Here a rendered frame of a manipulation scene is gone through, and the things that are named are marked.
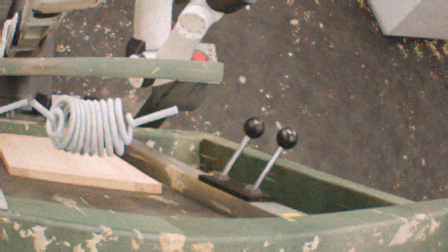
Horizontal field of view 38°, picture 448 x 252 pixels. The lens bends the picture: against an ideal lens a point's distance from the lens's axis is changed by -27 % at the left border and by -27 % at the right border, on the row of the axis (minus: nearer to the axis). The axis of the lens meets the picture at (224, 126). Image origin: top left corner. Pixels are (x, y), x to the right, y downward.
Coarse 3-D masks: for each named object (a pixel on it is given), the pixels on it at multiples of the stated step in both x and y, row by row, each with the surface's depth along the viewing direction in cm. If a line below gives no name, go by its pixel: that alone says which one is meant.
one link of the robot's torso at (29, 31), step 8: (24, 8) 200; (24, 16) 199; (32, 16) 206; (56, 16) 210; (64, 16) 208; (16, 24) 222; (24, 24) 202; (32, 24) 205; (40, 24) 206; (48, 24) 208; (56, 24) 209; (16, 32) 223; (24, 32) 210; (32, 32) 221; (40, 32) 222; (48, 32) 215; (16, 40) 223; (24, 40) 223; (32, 40) 225; (40, 40) 227
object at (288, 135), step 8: (280, 128) 138; (288, 128) 137; (280, 136) 136; (288, 136) 136; (296, 136) 137; (280, 144) 137; (288, 144) 136; (280, 152) 137; (272, 160) 137; (264, 168) 137; (264, 176) 137; (256, 184) 136; (248, 192) 135; (256, 192) 135
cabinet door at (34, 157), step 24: (0, 144) 161; (24, 144) 171; (48, 144) 179; (96, 144) 191; (24, 168) 138; (48, 168) 144; (72, 168) 152; (96, 168) 158; (120, 168) 162; (144, 192) 151
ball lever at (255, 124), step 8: (248, 120) 148; (256, 120) 147; (248, 128) 147; (256, 128) 147; (264, 128) 148; (248, 136) 148; (256, 136) 147; (240, 144) 148; (240, 152) 148; (232, 160) 147; (224, 168) 147; (216, 176) 146; (224, 176) 146
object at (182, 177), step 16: (128, 144) 186; (144, 144) 189; (128, 160) 185; (144, 160) 175; (160, 160) 167; (176, 160) 170; (160, 176) 166; (176, 176) 159; (192, 176) 153; (192, 192) 152; (208, 192) 145; (224, 192) 140; (224, 208) 139; (240, 208) 134; (256, 208) 129; (272, 208) 128; (288, 208) 129
